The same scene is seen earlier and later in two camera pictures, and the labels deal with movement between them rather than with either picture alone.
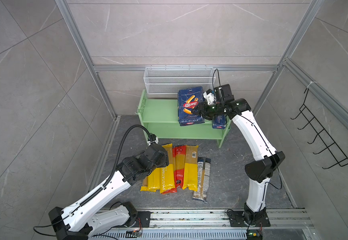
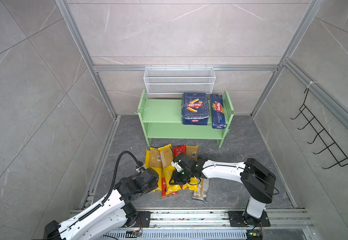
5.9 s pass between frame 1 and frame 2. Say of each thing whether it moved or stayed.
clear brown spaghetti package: stayed
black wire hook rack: stayed
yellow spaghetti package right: stayed
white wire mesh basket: stayed
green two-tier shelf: stayed
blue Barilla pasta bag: moved
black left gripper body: moved
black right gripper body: moved
